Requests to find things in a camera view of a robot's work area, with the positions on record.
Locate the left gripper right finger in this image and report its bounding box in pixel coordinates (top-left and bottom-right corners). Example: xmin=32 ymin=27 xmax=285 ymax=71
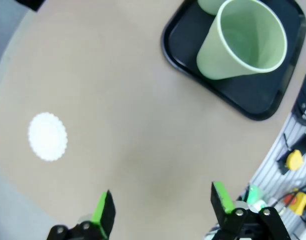
xmin=210 ymin=181 xmax=292 ymax=240

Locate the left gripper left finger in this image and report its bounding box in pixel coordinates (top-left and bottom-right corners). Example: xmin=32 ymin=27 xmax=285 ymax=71
xmin=46 ymin=189 xmax=117 ymax=240

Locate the pale green plastic cup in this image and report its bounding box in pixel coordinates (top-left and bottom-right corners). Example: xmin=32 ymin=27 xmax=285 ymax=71
xmin=196 ymin=0 xmax=287 ymax=81
xmin=197 ymin=0 xmax=222 ymax=16

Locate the yellow box red stop button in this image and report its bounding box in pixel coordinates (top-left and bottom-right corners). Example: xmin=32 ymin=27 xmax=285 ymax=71
xmin=284 ymin=189 xmax=306 ymax=216

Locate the yellow round stop pendant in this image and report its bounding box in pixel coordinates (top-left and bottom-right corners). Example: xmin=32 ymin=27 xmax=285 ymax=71
xmin=276 ymin=133 xmax=305 ymax=176

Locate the white scalloped paper coaster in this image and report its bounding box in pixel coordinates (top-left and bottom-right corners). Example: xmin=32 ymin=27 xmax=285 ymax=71
xmin=27 ymin=112 xmax=68 ymax=162

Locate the black plastic tray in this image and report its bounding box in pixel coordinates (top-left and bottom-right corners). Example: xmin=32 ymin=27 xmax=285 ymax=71
xmin=160 ymin=0 xmax=306 ymax=122

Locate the grey slotted aluminium base plate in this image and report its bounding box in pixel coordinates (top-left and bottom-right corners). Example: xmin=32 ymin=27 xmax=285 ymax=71
xmin=242 ymin=57 xmax=306 ymax=240

